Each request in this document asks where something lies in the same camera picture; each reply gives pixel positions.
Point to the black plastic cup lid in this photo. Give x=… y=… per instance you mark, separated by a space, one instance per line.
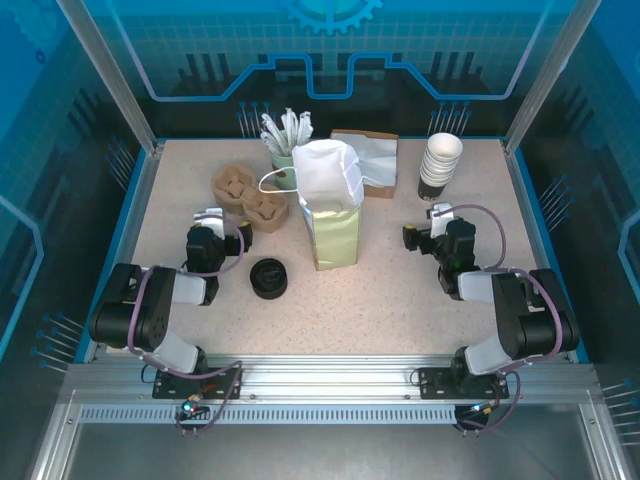
x=270 y=272

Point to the brown pulp cup carrier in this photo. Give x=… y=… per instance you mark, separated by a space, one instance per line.
x=235 y=187

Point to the printed paper carrier bag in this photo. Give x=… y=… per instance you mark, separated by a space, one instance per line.
x=335 y=235

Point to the pale green paper coffee cup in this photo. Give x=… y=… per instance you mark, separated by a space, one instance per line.
x=445 y=146

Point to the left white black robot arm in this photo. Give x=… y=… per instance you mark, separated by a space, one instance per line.
x=150 y=310

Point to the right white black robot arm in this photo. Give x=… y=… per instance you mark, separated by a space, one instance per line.
x=510 y=310

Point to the black printed paper cup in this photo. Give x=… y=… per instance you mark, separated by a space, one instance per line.
x=430 y=192

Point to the pale green straw holder cup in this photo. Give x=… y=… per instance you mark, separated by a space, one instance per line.
x=282 y=165

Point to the white napkin stack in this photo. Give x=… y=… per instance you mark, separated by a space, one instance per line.
x=380 y=160

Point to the white paper-wrapped straw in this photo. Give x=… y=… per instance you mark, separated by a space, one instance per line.
x=270 y=127
x=288 y=125
x=303 y=127
x=267 y=139
x=309 y=134

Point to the brown cardboard napkin box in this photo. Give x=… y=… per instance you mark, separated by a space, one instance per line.
x=365 y=133

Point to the small LED circuit board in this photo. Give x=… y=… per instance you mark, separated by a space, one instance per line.
x=190 y=409
x=482 y=409

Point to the grey metal shelf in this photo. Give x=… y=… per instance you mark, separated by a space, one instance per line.
x=325 y=450

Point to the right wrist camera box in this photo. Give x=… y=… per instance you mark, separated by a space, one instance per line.
x=442 y=220

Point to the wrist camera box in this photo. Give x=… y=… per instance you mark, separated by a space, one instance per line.
x=207 y=220
x=442 y=220

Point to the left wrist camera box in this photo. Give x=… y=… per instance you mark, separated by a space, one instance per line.
x=207 y=220

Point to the aluminium side rail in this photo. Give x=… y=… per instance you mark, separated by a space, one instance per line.
x=516 y=170
x=152 y=170

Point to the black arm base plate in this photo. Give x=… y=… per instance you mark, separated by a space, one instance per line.
x=435 y=382
x=227 y=382

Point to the long aluminium base rail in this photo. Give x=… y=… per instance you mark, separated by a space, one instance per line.
x=325 y=375

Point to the blue printed enclosure panel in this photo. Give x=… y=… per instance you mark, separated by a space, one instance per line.
x=40 y=150
x=600 y=150
x=320 y=50

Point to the aluminium frame post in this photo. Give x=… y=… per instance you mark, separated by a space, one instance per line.
x=116 y=75
x=539 y=75

